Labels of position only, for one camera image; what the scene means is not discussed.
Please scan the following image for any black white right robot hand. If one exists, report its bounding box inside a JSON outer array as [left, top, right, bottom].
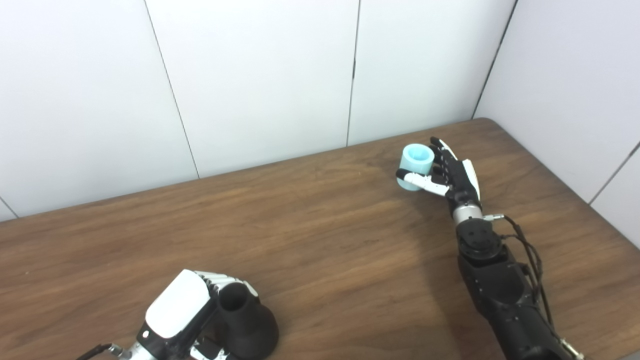
[[396, 137, 482, 211]]

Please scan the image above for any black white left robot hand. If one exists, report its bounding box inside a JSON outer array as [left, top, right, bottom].
[[136, 269, 260, 360]]

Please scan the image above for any light blue cylinder cup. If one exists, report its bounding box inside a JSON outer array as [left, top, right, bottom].
[[397, 143, 435, 192]]

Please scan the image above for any black funnel-shaped nozzle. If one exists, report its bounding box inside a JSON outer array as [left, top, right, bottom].
[[216, 282, 280, 360]]

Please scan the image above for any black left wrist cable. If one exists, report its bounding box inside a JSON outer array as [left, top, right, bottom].
[[75, 343, 126, 360]]

